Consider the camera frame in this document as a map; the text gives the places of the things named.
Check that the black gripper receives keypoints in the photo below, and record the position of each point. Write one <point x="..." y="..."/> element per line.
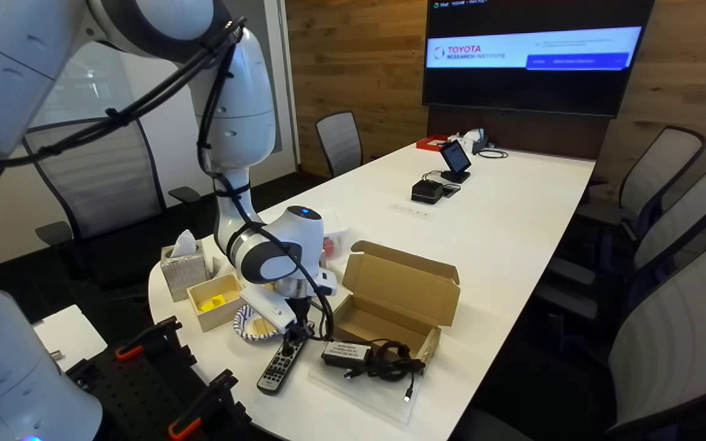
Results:
<point x="299" y="315"/>

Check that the black remote control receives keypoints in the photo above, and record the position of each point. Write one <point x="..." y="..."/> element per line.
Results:
<point x="281" y="368"/>

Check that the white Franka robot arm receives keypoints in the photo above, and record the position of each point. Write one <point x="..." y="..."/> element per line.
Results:
<point x="243" y="115"/>

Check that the patterned paper plate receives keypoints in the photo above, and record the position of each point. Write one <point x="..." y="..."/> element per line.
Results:
<point x="251" y="328"/>

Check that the wooden tray box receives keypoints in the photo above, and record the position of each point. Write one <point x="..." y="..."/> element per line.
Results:
<point x="217" y="308"/>

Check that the yellow block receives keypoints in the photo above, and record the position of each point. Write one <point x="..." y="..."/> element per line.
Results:
<point x="217" y="302"/>

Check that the open cardboard box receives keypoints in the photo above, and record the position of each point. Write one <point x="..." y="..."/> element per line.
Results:
<point x="398" y="291"/>

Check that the grey tissue box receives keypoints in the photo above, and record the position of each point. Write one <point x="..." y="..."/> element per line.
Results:
<point x="181" y="270"/>

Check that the black mounting board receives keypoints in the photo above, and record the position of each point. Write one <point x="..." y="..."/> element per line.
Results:
<point x="140" y="393"/>

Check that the small black box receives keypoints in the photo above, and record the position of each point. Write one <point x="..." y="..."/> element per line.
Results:
<point x="428" y="193"/>

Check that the grey mesh office chair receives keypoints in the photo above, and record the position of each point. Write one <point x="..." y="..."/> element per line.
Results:
<point x="661" y="173"/>
<point x="97" y="184"/>
<point x="680" y="344"/>
<point x="339" y="143"/>

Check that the white paper sheet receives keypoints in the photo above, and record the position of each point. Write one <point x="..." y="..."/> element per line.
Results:
<point x="69" y="335"/>

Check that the red tray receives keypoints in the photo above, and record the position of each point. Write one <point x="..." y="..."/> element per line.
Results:
<point x="430" y="143"/>

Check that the black tablet on stand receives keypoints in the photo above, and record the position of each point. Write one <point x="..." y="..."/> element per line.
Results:
<point x="453" y="161"/>

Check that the grey office chair pair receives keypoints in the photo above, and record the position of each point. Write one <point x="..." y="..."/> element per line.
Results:
<point x="684" y="217"/>

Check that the wall-mounted flat screen TV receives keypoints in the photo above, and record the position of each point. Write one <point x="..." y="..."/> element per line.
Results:
<point x="533" y="50"/>

